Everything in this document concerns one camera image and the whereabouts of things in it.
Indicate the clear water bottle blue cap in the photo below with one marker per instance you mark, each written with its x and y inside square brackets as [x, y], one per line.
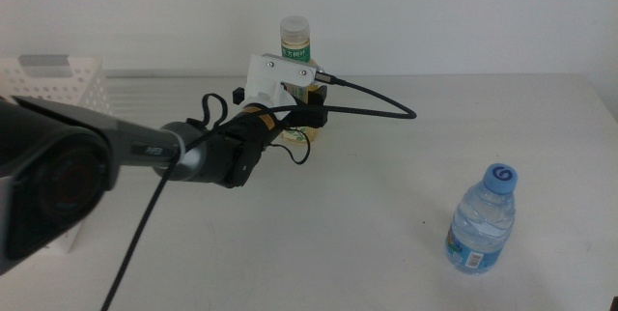
[483, 224]

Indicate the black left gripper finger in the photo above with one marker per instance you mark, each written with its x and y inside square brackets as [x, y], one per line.
[314, 117]
[238, 96]

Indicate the yellow tea bottle green label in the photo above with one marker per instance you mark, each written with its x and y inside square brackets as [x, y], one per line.
[295, 36]

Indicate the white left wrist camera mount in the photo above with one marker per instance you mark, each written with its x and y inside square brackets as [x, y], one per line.
[275, 76]

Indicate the white perforated plastic basket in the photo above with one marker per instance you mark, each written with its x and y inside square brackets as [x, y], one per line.
[63, 84]

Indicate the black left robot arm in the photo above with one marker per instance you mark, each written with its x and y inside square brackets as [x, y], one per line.
[96, 156]

